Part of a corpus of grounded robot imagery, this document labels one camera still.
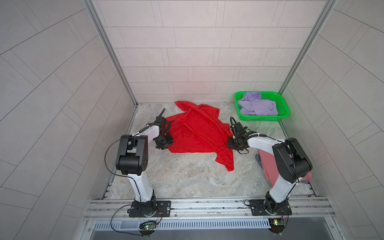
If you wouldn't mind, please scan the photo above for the purple t-shirt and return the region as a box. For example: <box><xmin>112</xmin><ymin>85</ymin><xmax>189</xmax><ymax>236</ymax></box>
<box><xmin>237</xmin><ymin>91</ymin><xmax>279</xmax><ymax>116</ymax></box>

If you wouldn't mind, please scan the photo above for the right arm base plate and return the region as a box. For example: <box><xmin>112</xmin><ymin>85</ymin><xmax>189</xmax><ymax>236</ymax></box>
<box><xmin>249</xmin><ymin>200</ymin><xmax>293</xmax><ymax>216</ymax></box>

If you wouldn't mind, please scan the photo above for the circuit board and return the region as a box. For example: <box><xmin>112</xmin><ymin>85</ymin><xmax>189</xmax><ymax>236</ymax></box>
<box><xmin>268</xmin><ymin>219</ymin><xmax>286</xmax><ymax>234</ymax></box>
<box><xmin>139</xmin><ymin>221</ymin><xmax>157</xmax><ymax>231</ymax></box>

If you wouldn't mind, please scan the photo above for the corner metal post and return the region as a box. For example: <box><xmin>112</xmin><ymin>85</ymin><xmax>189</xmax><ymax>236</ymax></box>
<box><xmin>83</xmin><ymin>0</ymin><xmax>138</xmax><ymax>108</ymax></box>
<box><xmin>279</xmin><ymin>0</ymin><xmax>338</xmax><ymax>95</ymax></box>

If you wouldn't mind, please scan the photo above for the right corner metal post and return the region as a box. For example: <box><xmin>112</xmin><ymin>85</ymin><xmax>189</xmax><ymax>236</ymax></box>
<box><xmin>279</xmin><ymin>0</ymin><xmax>338</xmax><ymax>95</ymax></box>

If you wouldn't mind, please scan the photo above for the left circuit board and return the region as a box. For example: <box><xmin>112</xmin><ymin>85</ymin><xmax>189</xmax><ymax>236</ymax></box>
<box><xmin>139</xmin><ymin>221</ymin><xmax>157</xmax><ymax>231</ymax></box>

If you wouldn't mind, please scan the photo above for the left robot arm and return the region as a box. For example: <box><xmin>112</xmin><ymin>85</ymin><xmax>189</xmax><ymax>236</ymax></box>
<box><xmin>115</xmin><ymin>116</ymin><xmax>173</xmax><ymax>218</ymax></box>

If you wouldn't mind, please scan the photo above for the left corner metal post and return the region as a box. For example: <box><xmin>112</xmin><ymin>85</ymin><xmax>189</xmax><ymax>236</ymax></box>
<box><xmin>83</xmin><ymin>0</ymin><xmax>138</xmax><ymax>108</ymax></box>

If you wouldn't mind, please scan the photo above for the ventilation grille strip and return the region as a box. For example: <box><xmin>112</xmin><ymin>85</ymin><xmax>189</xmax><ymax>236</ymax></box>
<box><xmin>94</xmin><ymin>219</ymin><xmax>271</xmax><ymax>232</ymax></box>

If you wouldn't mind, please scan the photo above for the grey folded t-shirt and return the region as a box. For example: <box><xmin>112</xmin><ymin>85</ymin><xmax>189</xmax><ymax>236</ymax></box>
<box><xmin>255</xmin><ymin>154</ymin><xmax>264</xmax><ymax>169</ymax></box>

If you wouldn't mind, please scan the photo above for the right circuit board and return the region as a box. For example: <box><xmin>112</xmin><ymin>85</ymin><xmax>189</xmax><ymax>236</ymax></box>
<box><xmin>268</xmin><ymin>219</ymin><xmax>286</xmax><ymax>234</ymax></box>

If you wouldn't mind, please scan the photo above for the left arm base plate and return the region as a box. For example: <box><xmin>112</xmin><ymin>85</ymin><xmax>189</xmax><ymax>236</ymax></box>
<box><xmin>127</xmin><ymin>200</ymin><xmax>171</xmax><ymax>218</ymax></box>

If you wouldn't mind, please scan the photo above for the left black cable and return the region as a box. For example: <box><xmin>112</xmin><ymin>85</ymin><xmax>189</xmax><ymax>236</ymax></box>
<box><xmin>104</xmin><ymin>137</ymin><xmax>158</xmax><ymax>236</ymax></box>

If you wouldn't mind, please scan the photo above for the aluminium mounting rail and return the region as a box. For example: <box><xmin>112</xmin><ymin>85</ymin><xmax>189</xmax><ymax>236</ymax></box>
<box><xmin>84</xmin><ymin>196</ymin><xmax>336</xmax><ymax>221</ymax></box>

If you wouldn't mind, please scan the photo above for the red t-shirt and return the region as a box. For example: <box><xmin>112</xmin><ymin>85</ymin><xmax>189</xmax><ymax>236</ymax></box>
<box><xmin>167</xmin><ymin>101</ymin><xmax>235</xmax><ymax>172</ymax></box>

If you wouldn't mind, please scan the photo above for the pink folded t-shirt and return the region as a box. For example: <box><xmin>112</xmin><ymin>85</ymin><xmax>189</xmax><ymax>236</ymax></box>
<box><xmin>258</xmin><ymin>150</ymin><xmax>312</xmax><ymax>187</ymax></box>

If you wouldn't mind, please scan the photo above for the green plastic basket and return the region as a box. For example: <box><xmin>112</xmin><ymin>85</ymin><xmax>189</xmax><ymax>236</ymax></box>
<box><xmin>234</xmin><ymin>92</ymin><xmax>290</xmax><ymax>121</ymax></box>

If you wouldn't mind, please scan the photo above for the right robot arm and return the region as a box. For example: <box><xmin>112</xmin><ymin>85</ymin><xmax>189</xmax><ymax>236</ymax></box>
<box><xmin>228</xmin><ymin>117</ymin><xmax>313</xmax><ymax>216</ymax></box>

